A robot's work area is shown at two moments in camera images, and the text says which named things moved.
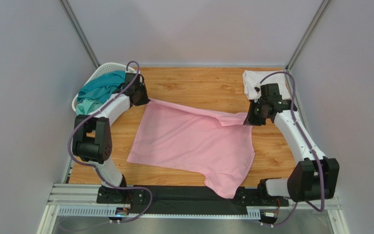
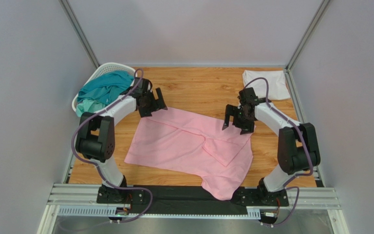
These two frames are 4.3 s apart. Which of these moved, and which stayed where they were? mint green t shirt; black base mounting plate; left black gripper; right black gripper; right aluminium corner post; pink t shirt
Moved: right black gripper; left black gripper
Stayed: black base mounting plate; right aluminium corner post; mint green t shirt; pink t shirt
